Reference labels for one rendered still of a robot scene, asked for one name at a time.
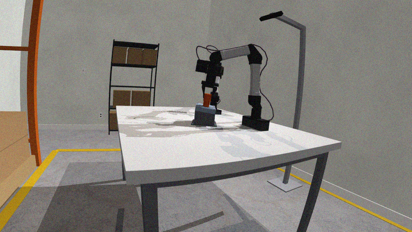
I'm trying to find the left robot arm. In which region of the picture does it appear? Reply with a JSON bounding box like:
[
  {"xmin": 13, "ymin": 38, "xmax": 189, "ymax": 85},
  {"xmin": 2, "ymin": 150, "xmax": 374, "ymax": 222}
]
[{"xmin": 196, "ymin": 44, "xmax": 270, "ymax": 123}]

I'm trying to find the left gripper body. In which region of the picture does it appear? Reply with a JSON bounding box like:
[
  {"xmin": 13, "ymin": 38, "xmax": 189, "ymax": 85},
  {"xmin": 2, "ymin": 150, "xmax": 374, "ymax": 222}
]
[{"xmin": 201, "ymin": 73, "xmax": 219, "ymax": 89}]

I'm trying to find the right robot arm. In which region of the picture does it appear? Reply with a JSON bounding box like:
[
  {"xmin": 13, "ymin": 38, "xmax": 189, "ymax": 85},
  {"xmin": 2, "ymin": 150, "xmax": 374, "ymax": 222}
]
[{"xmin": 210, "ymin": 62, "xmax": 222, "ymax": 111}]

